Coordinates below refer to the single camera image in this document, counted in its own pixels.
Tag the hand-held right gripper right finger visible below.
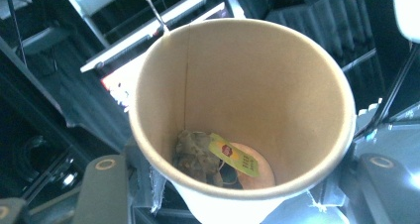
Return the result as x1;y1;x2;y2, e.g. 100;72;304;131
357;153;420;224

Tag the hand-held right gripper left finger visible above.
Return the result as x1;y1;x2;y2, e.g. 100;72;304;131
70;154;134;224

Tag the used tea bag with yellow tag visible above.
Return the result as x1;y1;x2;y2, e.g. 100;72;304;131
171;129;262;188

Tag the brown paper cup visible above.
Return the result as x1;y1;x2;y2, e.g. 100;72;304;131
128;18;357;224

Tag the dark pleated curtain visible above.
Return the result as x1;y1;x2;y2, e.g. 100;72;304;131
263;0;389;110

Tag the white rounded object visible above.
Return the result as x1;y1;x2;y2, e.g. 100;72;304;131
391;0;420;44

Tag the white desk frame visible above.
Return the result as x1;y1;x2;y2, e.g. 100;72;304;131
55;0;229;73

